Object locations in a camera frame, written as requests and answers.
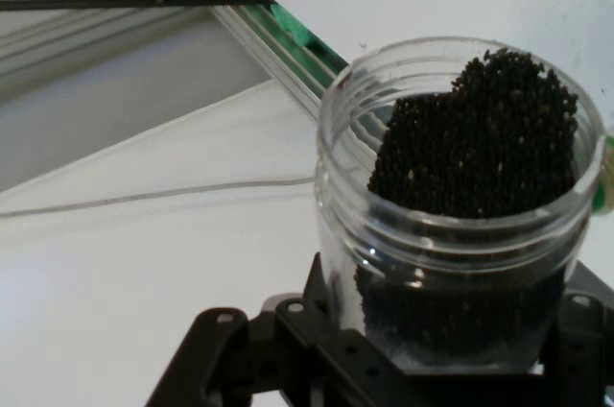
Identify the black seeds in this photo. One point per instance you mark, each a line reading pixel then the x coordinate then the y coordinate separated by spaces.
pixel 479 148

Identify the aluminium wall rail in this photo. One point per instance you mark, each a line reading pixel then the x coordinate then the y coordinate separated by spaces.
pixel 288 66

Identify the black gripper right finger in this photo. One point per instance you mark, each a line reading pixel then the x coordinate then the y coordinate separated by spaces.
pixel 583 354

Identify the green-capped spice bottle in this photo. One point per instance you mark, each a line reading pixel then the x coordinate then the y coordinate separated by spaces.
pixel 605 176

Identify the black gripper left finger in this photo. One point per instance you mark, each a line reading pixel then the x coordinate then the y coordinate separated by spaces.
pixel 297 330

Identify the clear plastic jar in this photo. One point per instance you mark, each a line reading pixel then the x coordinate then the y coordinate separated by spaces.
pixel 345 162

